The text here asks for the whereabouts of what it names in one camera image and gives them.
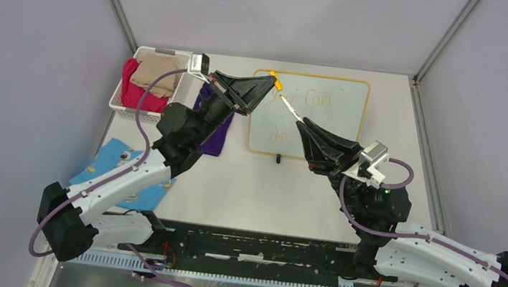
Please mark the blue cartoon cloth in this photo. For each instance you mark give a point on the blue cartoon cloth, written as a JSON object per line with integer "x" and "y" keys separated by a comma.
{"x": 116, "y": 153}

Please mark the yellow marker cap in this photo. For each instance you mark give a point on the yellow marker cap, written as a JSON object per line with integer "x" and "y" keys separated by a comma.
{"x": 277, "y": 84}

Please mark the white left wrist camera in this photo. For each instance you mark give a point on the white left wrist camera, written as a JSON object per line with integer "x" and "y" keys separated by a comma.
{"x": 198, "y": 66}

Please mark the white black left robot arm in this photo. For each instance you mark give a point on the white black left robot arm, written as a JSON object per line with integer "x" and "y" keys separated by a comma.
{"x": 65, "y": 216}

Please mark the white toothed cable duct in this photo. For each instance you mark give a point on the white toothed cable duct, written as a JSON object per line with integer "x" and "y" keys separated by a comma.
{"x": 131, "y": 262}

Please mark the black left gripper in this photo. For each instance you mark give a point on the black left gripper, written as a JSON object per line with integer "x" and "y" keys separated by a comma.
{"x": 252, "y": 90}

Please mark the purple towel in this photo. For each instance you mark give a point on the purple towel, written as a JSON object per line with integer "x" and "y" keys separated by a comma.
{"x": 214, "y": 145}

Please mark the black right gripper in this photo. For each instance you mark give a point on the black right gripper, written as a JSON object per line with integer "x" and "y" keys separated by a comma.
{"x": 323, "y": 157}

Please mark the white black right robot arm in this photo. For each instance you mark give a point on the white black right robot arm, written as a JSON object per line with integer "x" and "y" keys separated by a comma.
{"x": 392, "y": 244}

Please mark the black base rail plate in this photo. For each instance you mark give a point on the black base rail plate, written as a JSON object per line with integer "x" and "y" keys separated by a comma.
{"x": 225, "y": 251}

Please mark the beige cloth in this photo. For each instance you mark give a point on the beige cloth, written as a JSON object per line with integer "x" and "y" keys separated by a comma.
{"x": 152, "y": 67}

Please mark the pink cloth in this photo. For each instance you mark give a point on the pink cloth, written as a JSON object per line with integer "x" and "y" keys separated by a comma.
{"x": 131, "y": 93}

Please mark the white plastic basket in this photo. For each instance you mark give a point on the white plastic basket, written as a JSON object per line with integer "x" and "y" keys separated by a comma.
{"x": 148, "y": 116}

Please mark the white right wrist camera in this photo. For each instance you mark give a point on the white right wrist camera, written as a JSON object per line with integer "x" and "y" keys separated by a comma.
{"x": 366, "y": 168}

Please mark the yellow framed whiteboard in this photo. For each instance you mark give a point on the yellow framed whiteboard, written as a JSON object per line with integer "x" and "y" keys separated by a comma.
{"x": 337, "y": 104}

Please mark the white marker pen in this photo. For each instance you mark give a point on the white marker pen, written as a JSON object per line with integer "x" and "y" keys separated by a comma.
{"x": 291, "y": 109}

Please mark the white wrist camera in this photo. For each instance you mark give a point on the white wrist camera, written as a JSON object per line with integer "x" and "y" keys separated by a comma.
{"x": 198, "y": 66}
{"x": 366, "y": 168}

